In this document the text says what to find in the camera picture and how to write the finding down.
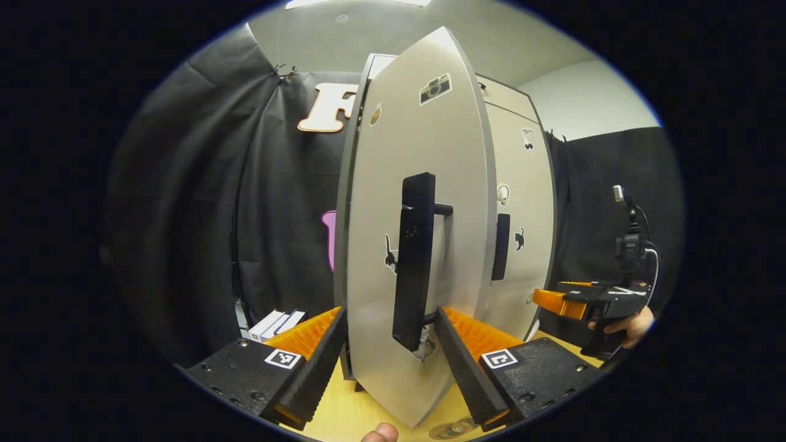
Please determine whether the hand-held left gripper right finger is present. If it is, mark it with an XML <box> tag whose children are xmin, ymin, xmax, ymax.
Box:
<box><xmin>435</xmin><ymin>306</ymin><xmax>606</xmax><ymax>432</ymax></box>

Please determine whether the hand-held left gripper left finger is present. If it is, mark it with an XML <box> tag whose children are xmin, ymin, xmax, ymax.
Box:
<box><xmin>186</xmin><ymin>306</ymin><xmax>349</xmax><ymax>430</ymax></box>

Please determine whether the white door with calendar sticker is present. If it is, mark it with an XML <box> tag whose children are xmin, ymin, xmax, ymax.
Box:
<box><xmin>476</xmin><ymin>101</ymin><xmax>557</xmax><ymax>342</ymax></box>

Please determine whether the white and grey cabinet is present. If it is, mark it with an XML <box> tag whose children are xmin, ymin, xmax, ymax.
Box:
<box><xmin>333</xmin><ymin>52</ymin><xmax>557</xmax><ymax>382</ymax></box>

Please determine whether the white door with camera sticker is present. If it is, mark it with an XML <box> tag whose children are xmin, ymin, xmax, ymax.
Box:
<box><xmin>346</xmin><ymin>26</ymin><xmax>499</xmax><ymax>429</ymax></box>

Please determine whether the black backdrop cloth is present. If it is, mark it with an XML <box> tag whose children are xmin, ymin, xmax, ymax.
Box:
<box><xmin>543</xmin><ymin>126</ymin><xmax>686</xmax><ymax>346</ymax></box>
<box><xmin>101</xmin><ymin>25</ymin><xmax>370</xmax><ymax>370</ymax></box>

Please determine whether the ceiling light strip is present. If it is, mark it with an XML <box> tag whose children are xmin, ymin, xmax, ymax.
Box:
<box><xmin>284</xmin><ymin>0</ymin><xmax>432</xmax><ymax>9</ymax></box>

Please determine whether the black door handle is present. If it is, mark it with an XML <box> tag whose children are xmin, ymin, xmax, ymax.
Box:
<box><xmin>491</xmin><ymin>213</ymin><xmax>512</xmax><ymax>282</ymax></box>
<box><xmin>392</xmin><ymin>173</ymin><xmax>454</xmax><ymax>352</ymax></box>

